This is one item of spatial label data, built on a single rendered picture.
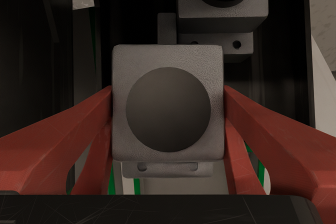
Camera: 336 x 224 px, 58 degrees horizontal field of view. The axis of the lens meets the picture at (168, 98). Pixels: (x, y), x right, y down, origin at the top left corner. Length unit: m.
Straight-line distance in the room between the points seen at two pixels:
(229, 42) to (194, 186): 0.23
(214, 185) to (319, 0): 0.83
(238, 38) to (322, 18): 1.01
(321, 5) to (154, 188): 0.89
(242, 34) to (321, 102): 0.47
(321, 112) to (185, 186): 0.35
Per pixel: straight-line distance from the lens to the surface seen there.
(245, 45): 0.18
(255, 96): 0.21
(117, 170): 0.33
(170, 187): 0.37
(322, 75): 0.68
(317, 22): 1.19
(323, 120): 0.63
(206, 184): 0.37
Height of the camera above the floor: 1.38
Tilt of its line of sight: 62 degrees down
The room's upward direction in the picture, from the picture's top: 5 degrees counter-clockwise
